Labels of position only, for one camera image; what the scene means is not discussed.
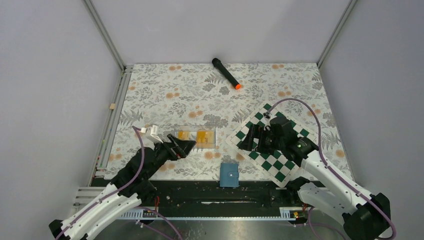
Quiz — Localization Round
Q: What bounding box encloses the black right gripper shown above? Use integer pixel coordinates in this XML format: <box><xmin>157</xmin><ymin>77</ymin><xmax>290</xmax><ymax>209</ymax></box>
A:
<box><xmin>238</xmin><ymin>123</ymin><xmax>285</xmax><ymax>156</ymax></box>

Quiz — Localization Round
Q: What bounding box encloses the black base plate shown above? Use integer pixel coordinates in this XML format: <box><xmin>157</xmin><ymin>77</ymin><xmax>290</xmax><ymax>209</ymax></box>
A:
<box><xmin>141</xmin><ymin>180</ymin><xmax>304</xmax><ymax>217</ymax></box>

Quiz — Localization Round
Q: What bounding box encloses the clear box with orange cards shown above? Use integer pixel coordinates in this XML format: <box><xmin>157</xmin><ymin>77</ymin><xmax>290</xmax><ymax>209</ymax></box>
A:
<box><xmin>174</xmin><ymin>125</ymin><xmax>217</xmax><ymax>150</ymax></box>

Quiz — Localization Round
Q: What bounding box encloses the floral tablecloth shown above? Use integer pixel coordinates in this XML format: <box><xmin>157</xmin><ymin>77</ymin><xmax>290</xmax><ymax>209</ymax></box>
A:
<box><xmin>104</xmin><ymin>63</ymin><xmax>352</xmax><ymax>181</ymax></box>

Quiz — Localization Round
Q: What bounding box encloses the black marker orange tip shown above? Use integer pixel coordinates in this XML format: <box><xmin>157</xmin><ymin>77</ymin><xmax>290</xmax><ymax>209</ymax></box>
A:
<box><xmin>211</xmin><ymin>57</ymin><xmax>242</xmax><ymax>90</ymax></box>

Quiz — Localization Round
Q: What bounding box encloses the green white checkered board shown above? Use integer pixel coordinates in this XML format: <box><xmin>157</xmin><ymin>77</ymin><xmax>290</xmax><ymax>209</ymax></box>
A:
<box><xmin>226</xmin><ymin>101</ymin><xmax>318</xmax><ymax>187</ymax></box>

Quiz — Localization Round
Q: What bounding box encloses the slotted cable duct rail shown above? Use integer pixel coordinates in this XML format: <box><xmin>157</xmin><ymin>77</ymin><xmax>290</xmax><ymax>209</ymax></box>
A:
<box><xmin>119</xmin><ymin>206</ymin><xmax>307</xmax><ymax>222</ymax></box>

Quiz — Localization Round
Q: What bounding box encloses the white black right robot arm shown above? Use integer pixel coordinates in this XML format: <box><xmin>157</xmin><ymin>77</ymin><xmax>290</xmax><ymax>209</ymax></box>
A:
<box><xmin>235</xmin><ymin>115</ymin><xmax>391</xmax><ymax>240</ymax></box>

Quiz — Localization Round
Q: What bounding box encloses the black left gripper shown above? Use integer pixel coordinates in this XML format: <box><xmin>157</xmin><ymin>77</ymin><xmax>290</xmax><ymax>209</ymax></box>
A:
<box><xmin>145</xmin><ymin>133</ymin><xmax>196</xmax><ymax>179</ymax></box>

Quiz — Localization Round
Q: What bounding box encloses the blue card holder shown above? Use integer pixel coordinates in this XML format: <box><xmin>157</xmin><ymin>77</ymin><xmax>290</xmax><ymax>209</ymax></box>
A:
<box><xmin>219</xmin><ymin>162</ymin><xmax>239</xmax><ymax>188</ymax></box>

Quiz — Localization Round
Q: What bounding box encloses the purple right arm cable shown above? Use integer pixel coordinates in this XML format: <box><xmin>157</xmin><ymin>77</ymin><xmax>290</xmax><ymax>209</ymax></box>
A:
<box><xmin>263</xmin><ymin>97</ymin><xmax>398</xmax><ymax>240</ymax></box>

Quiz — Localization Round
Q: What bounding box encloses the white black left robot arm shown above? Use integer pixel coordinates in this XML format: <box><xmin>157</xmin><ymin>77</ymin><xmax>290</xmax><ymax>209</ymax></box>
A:
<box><xmin>48</xmin><ymin>134</ymin><xmax>197</xmax><ymax>240</ymax></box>

